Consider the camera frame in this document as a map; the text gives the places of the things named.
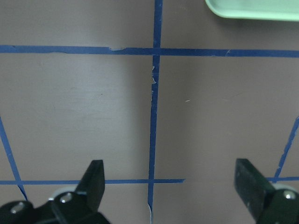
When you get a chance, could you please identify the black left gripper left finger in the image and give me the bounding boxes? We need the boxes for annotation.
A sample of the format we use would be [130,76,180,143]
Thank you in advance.
[76,160,105,212]

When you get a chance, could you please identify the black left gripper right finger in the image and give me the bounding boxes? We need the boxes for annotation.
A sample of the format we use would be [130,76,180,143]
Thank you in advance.
[234,158,276,221]

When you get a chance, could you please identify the light green plastic tray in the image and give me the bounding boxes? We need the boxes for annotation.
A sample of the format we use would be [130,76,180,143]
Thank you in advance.
[206,0,299,21]

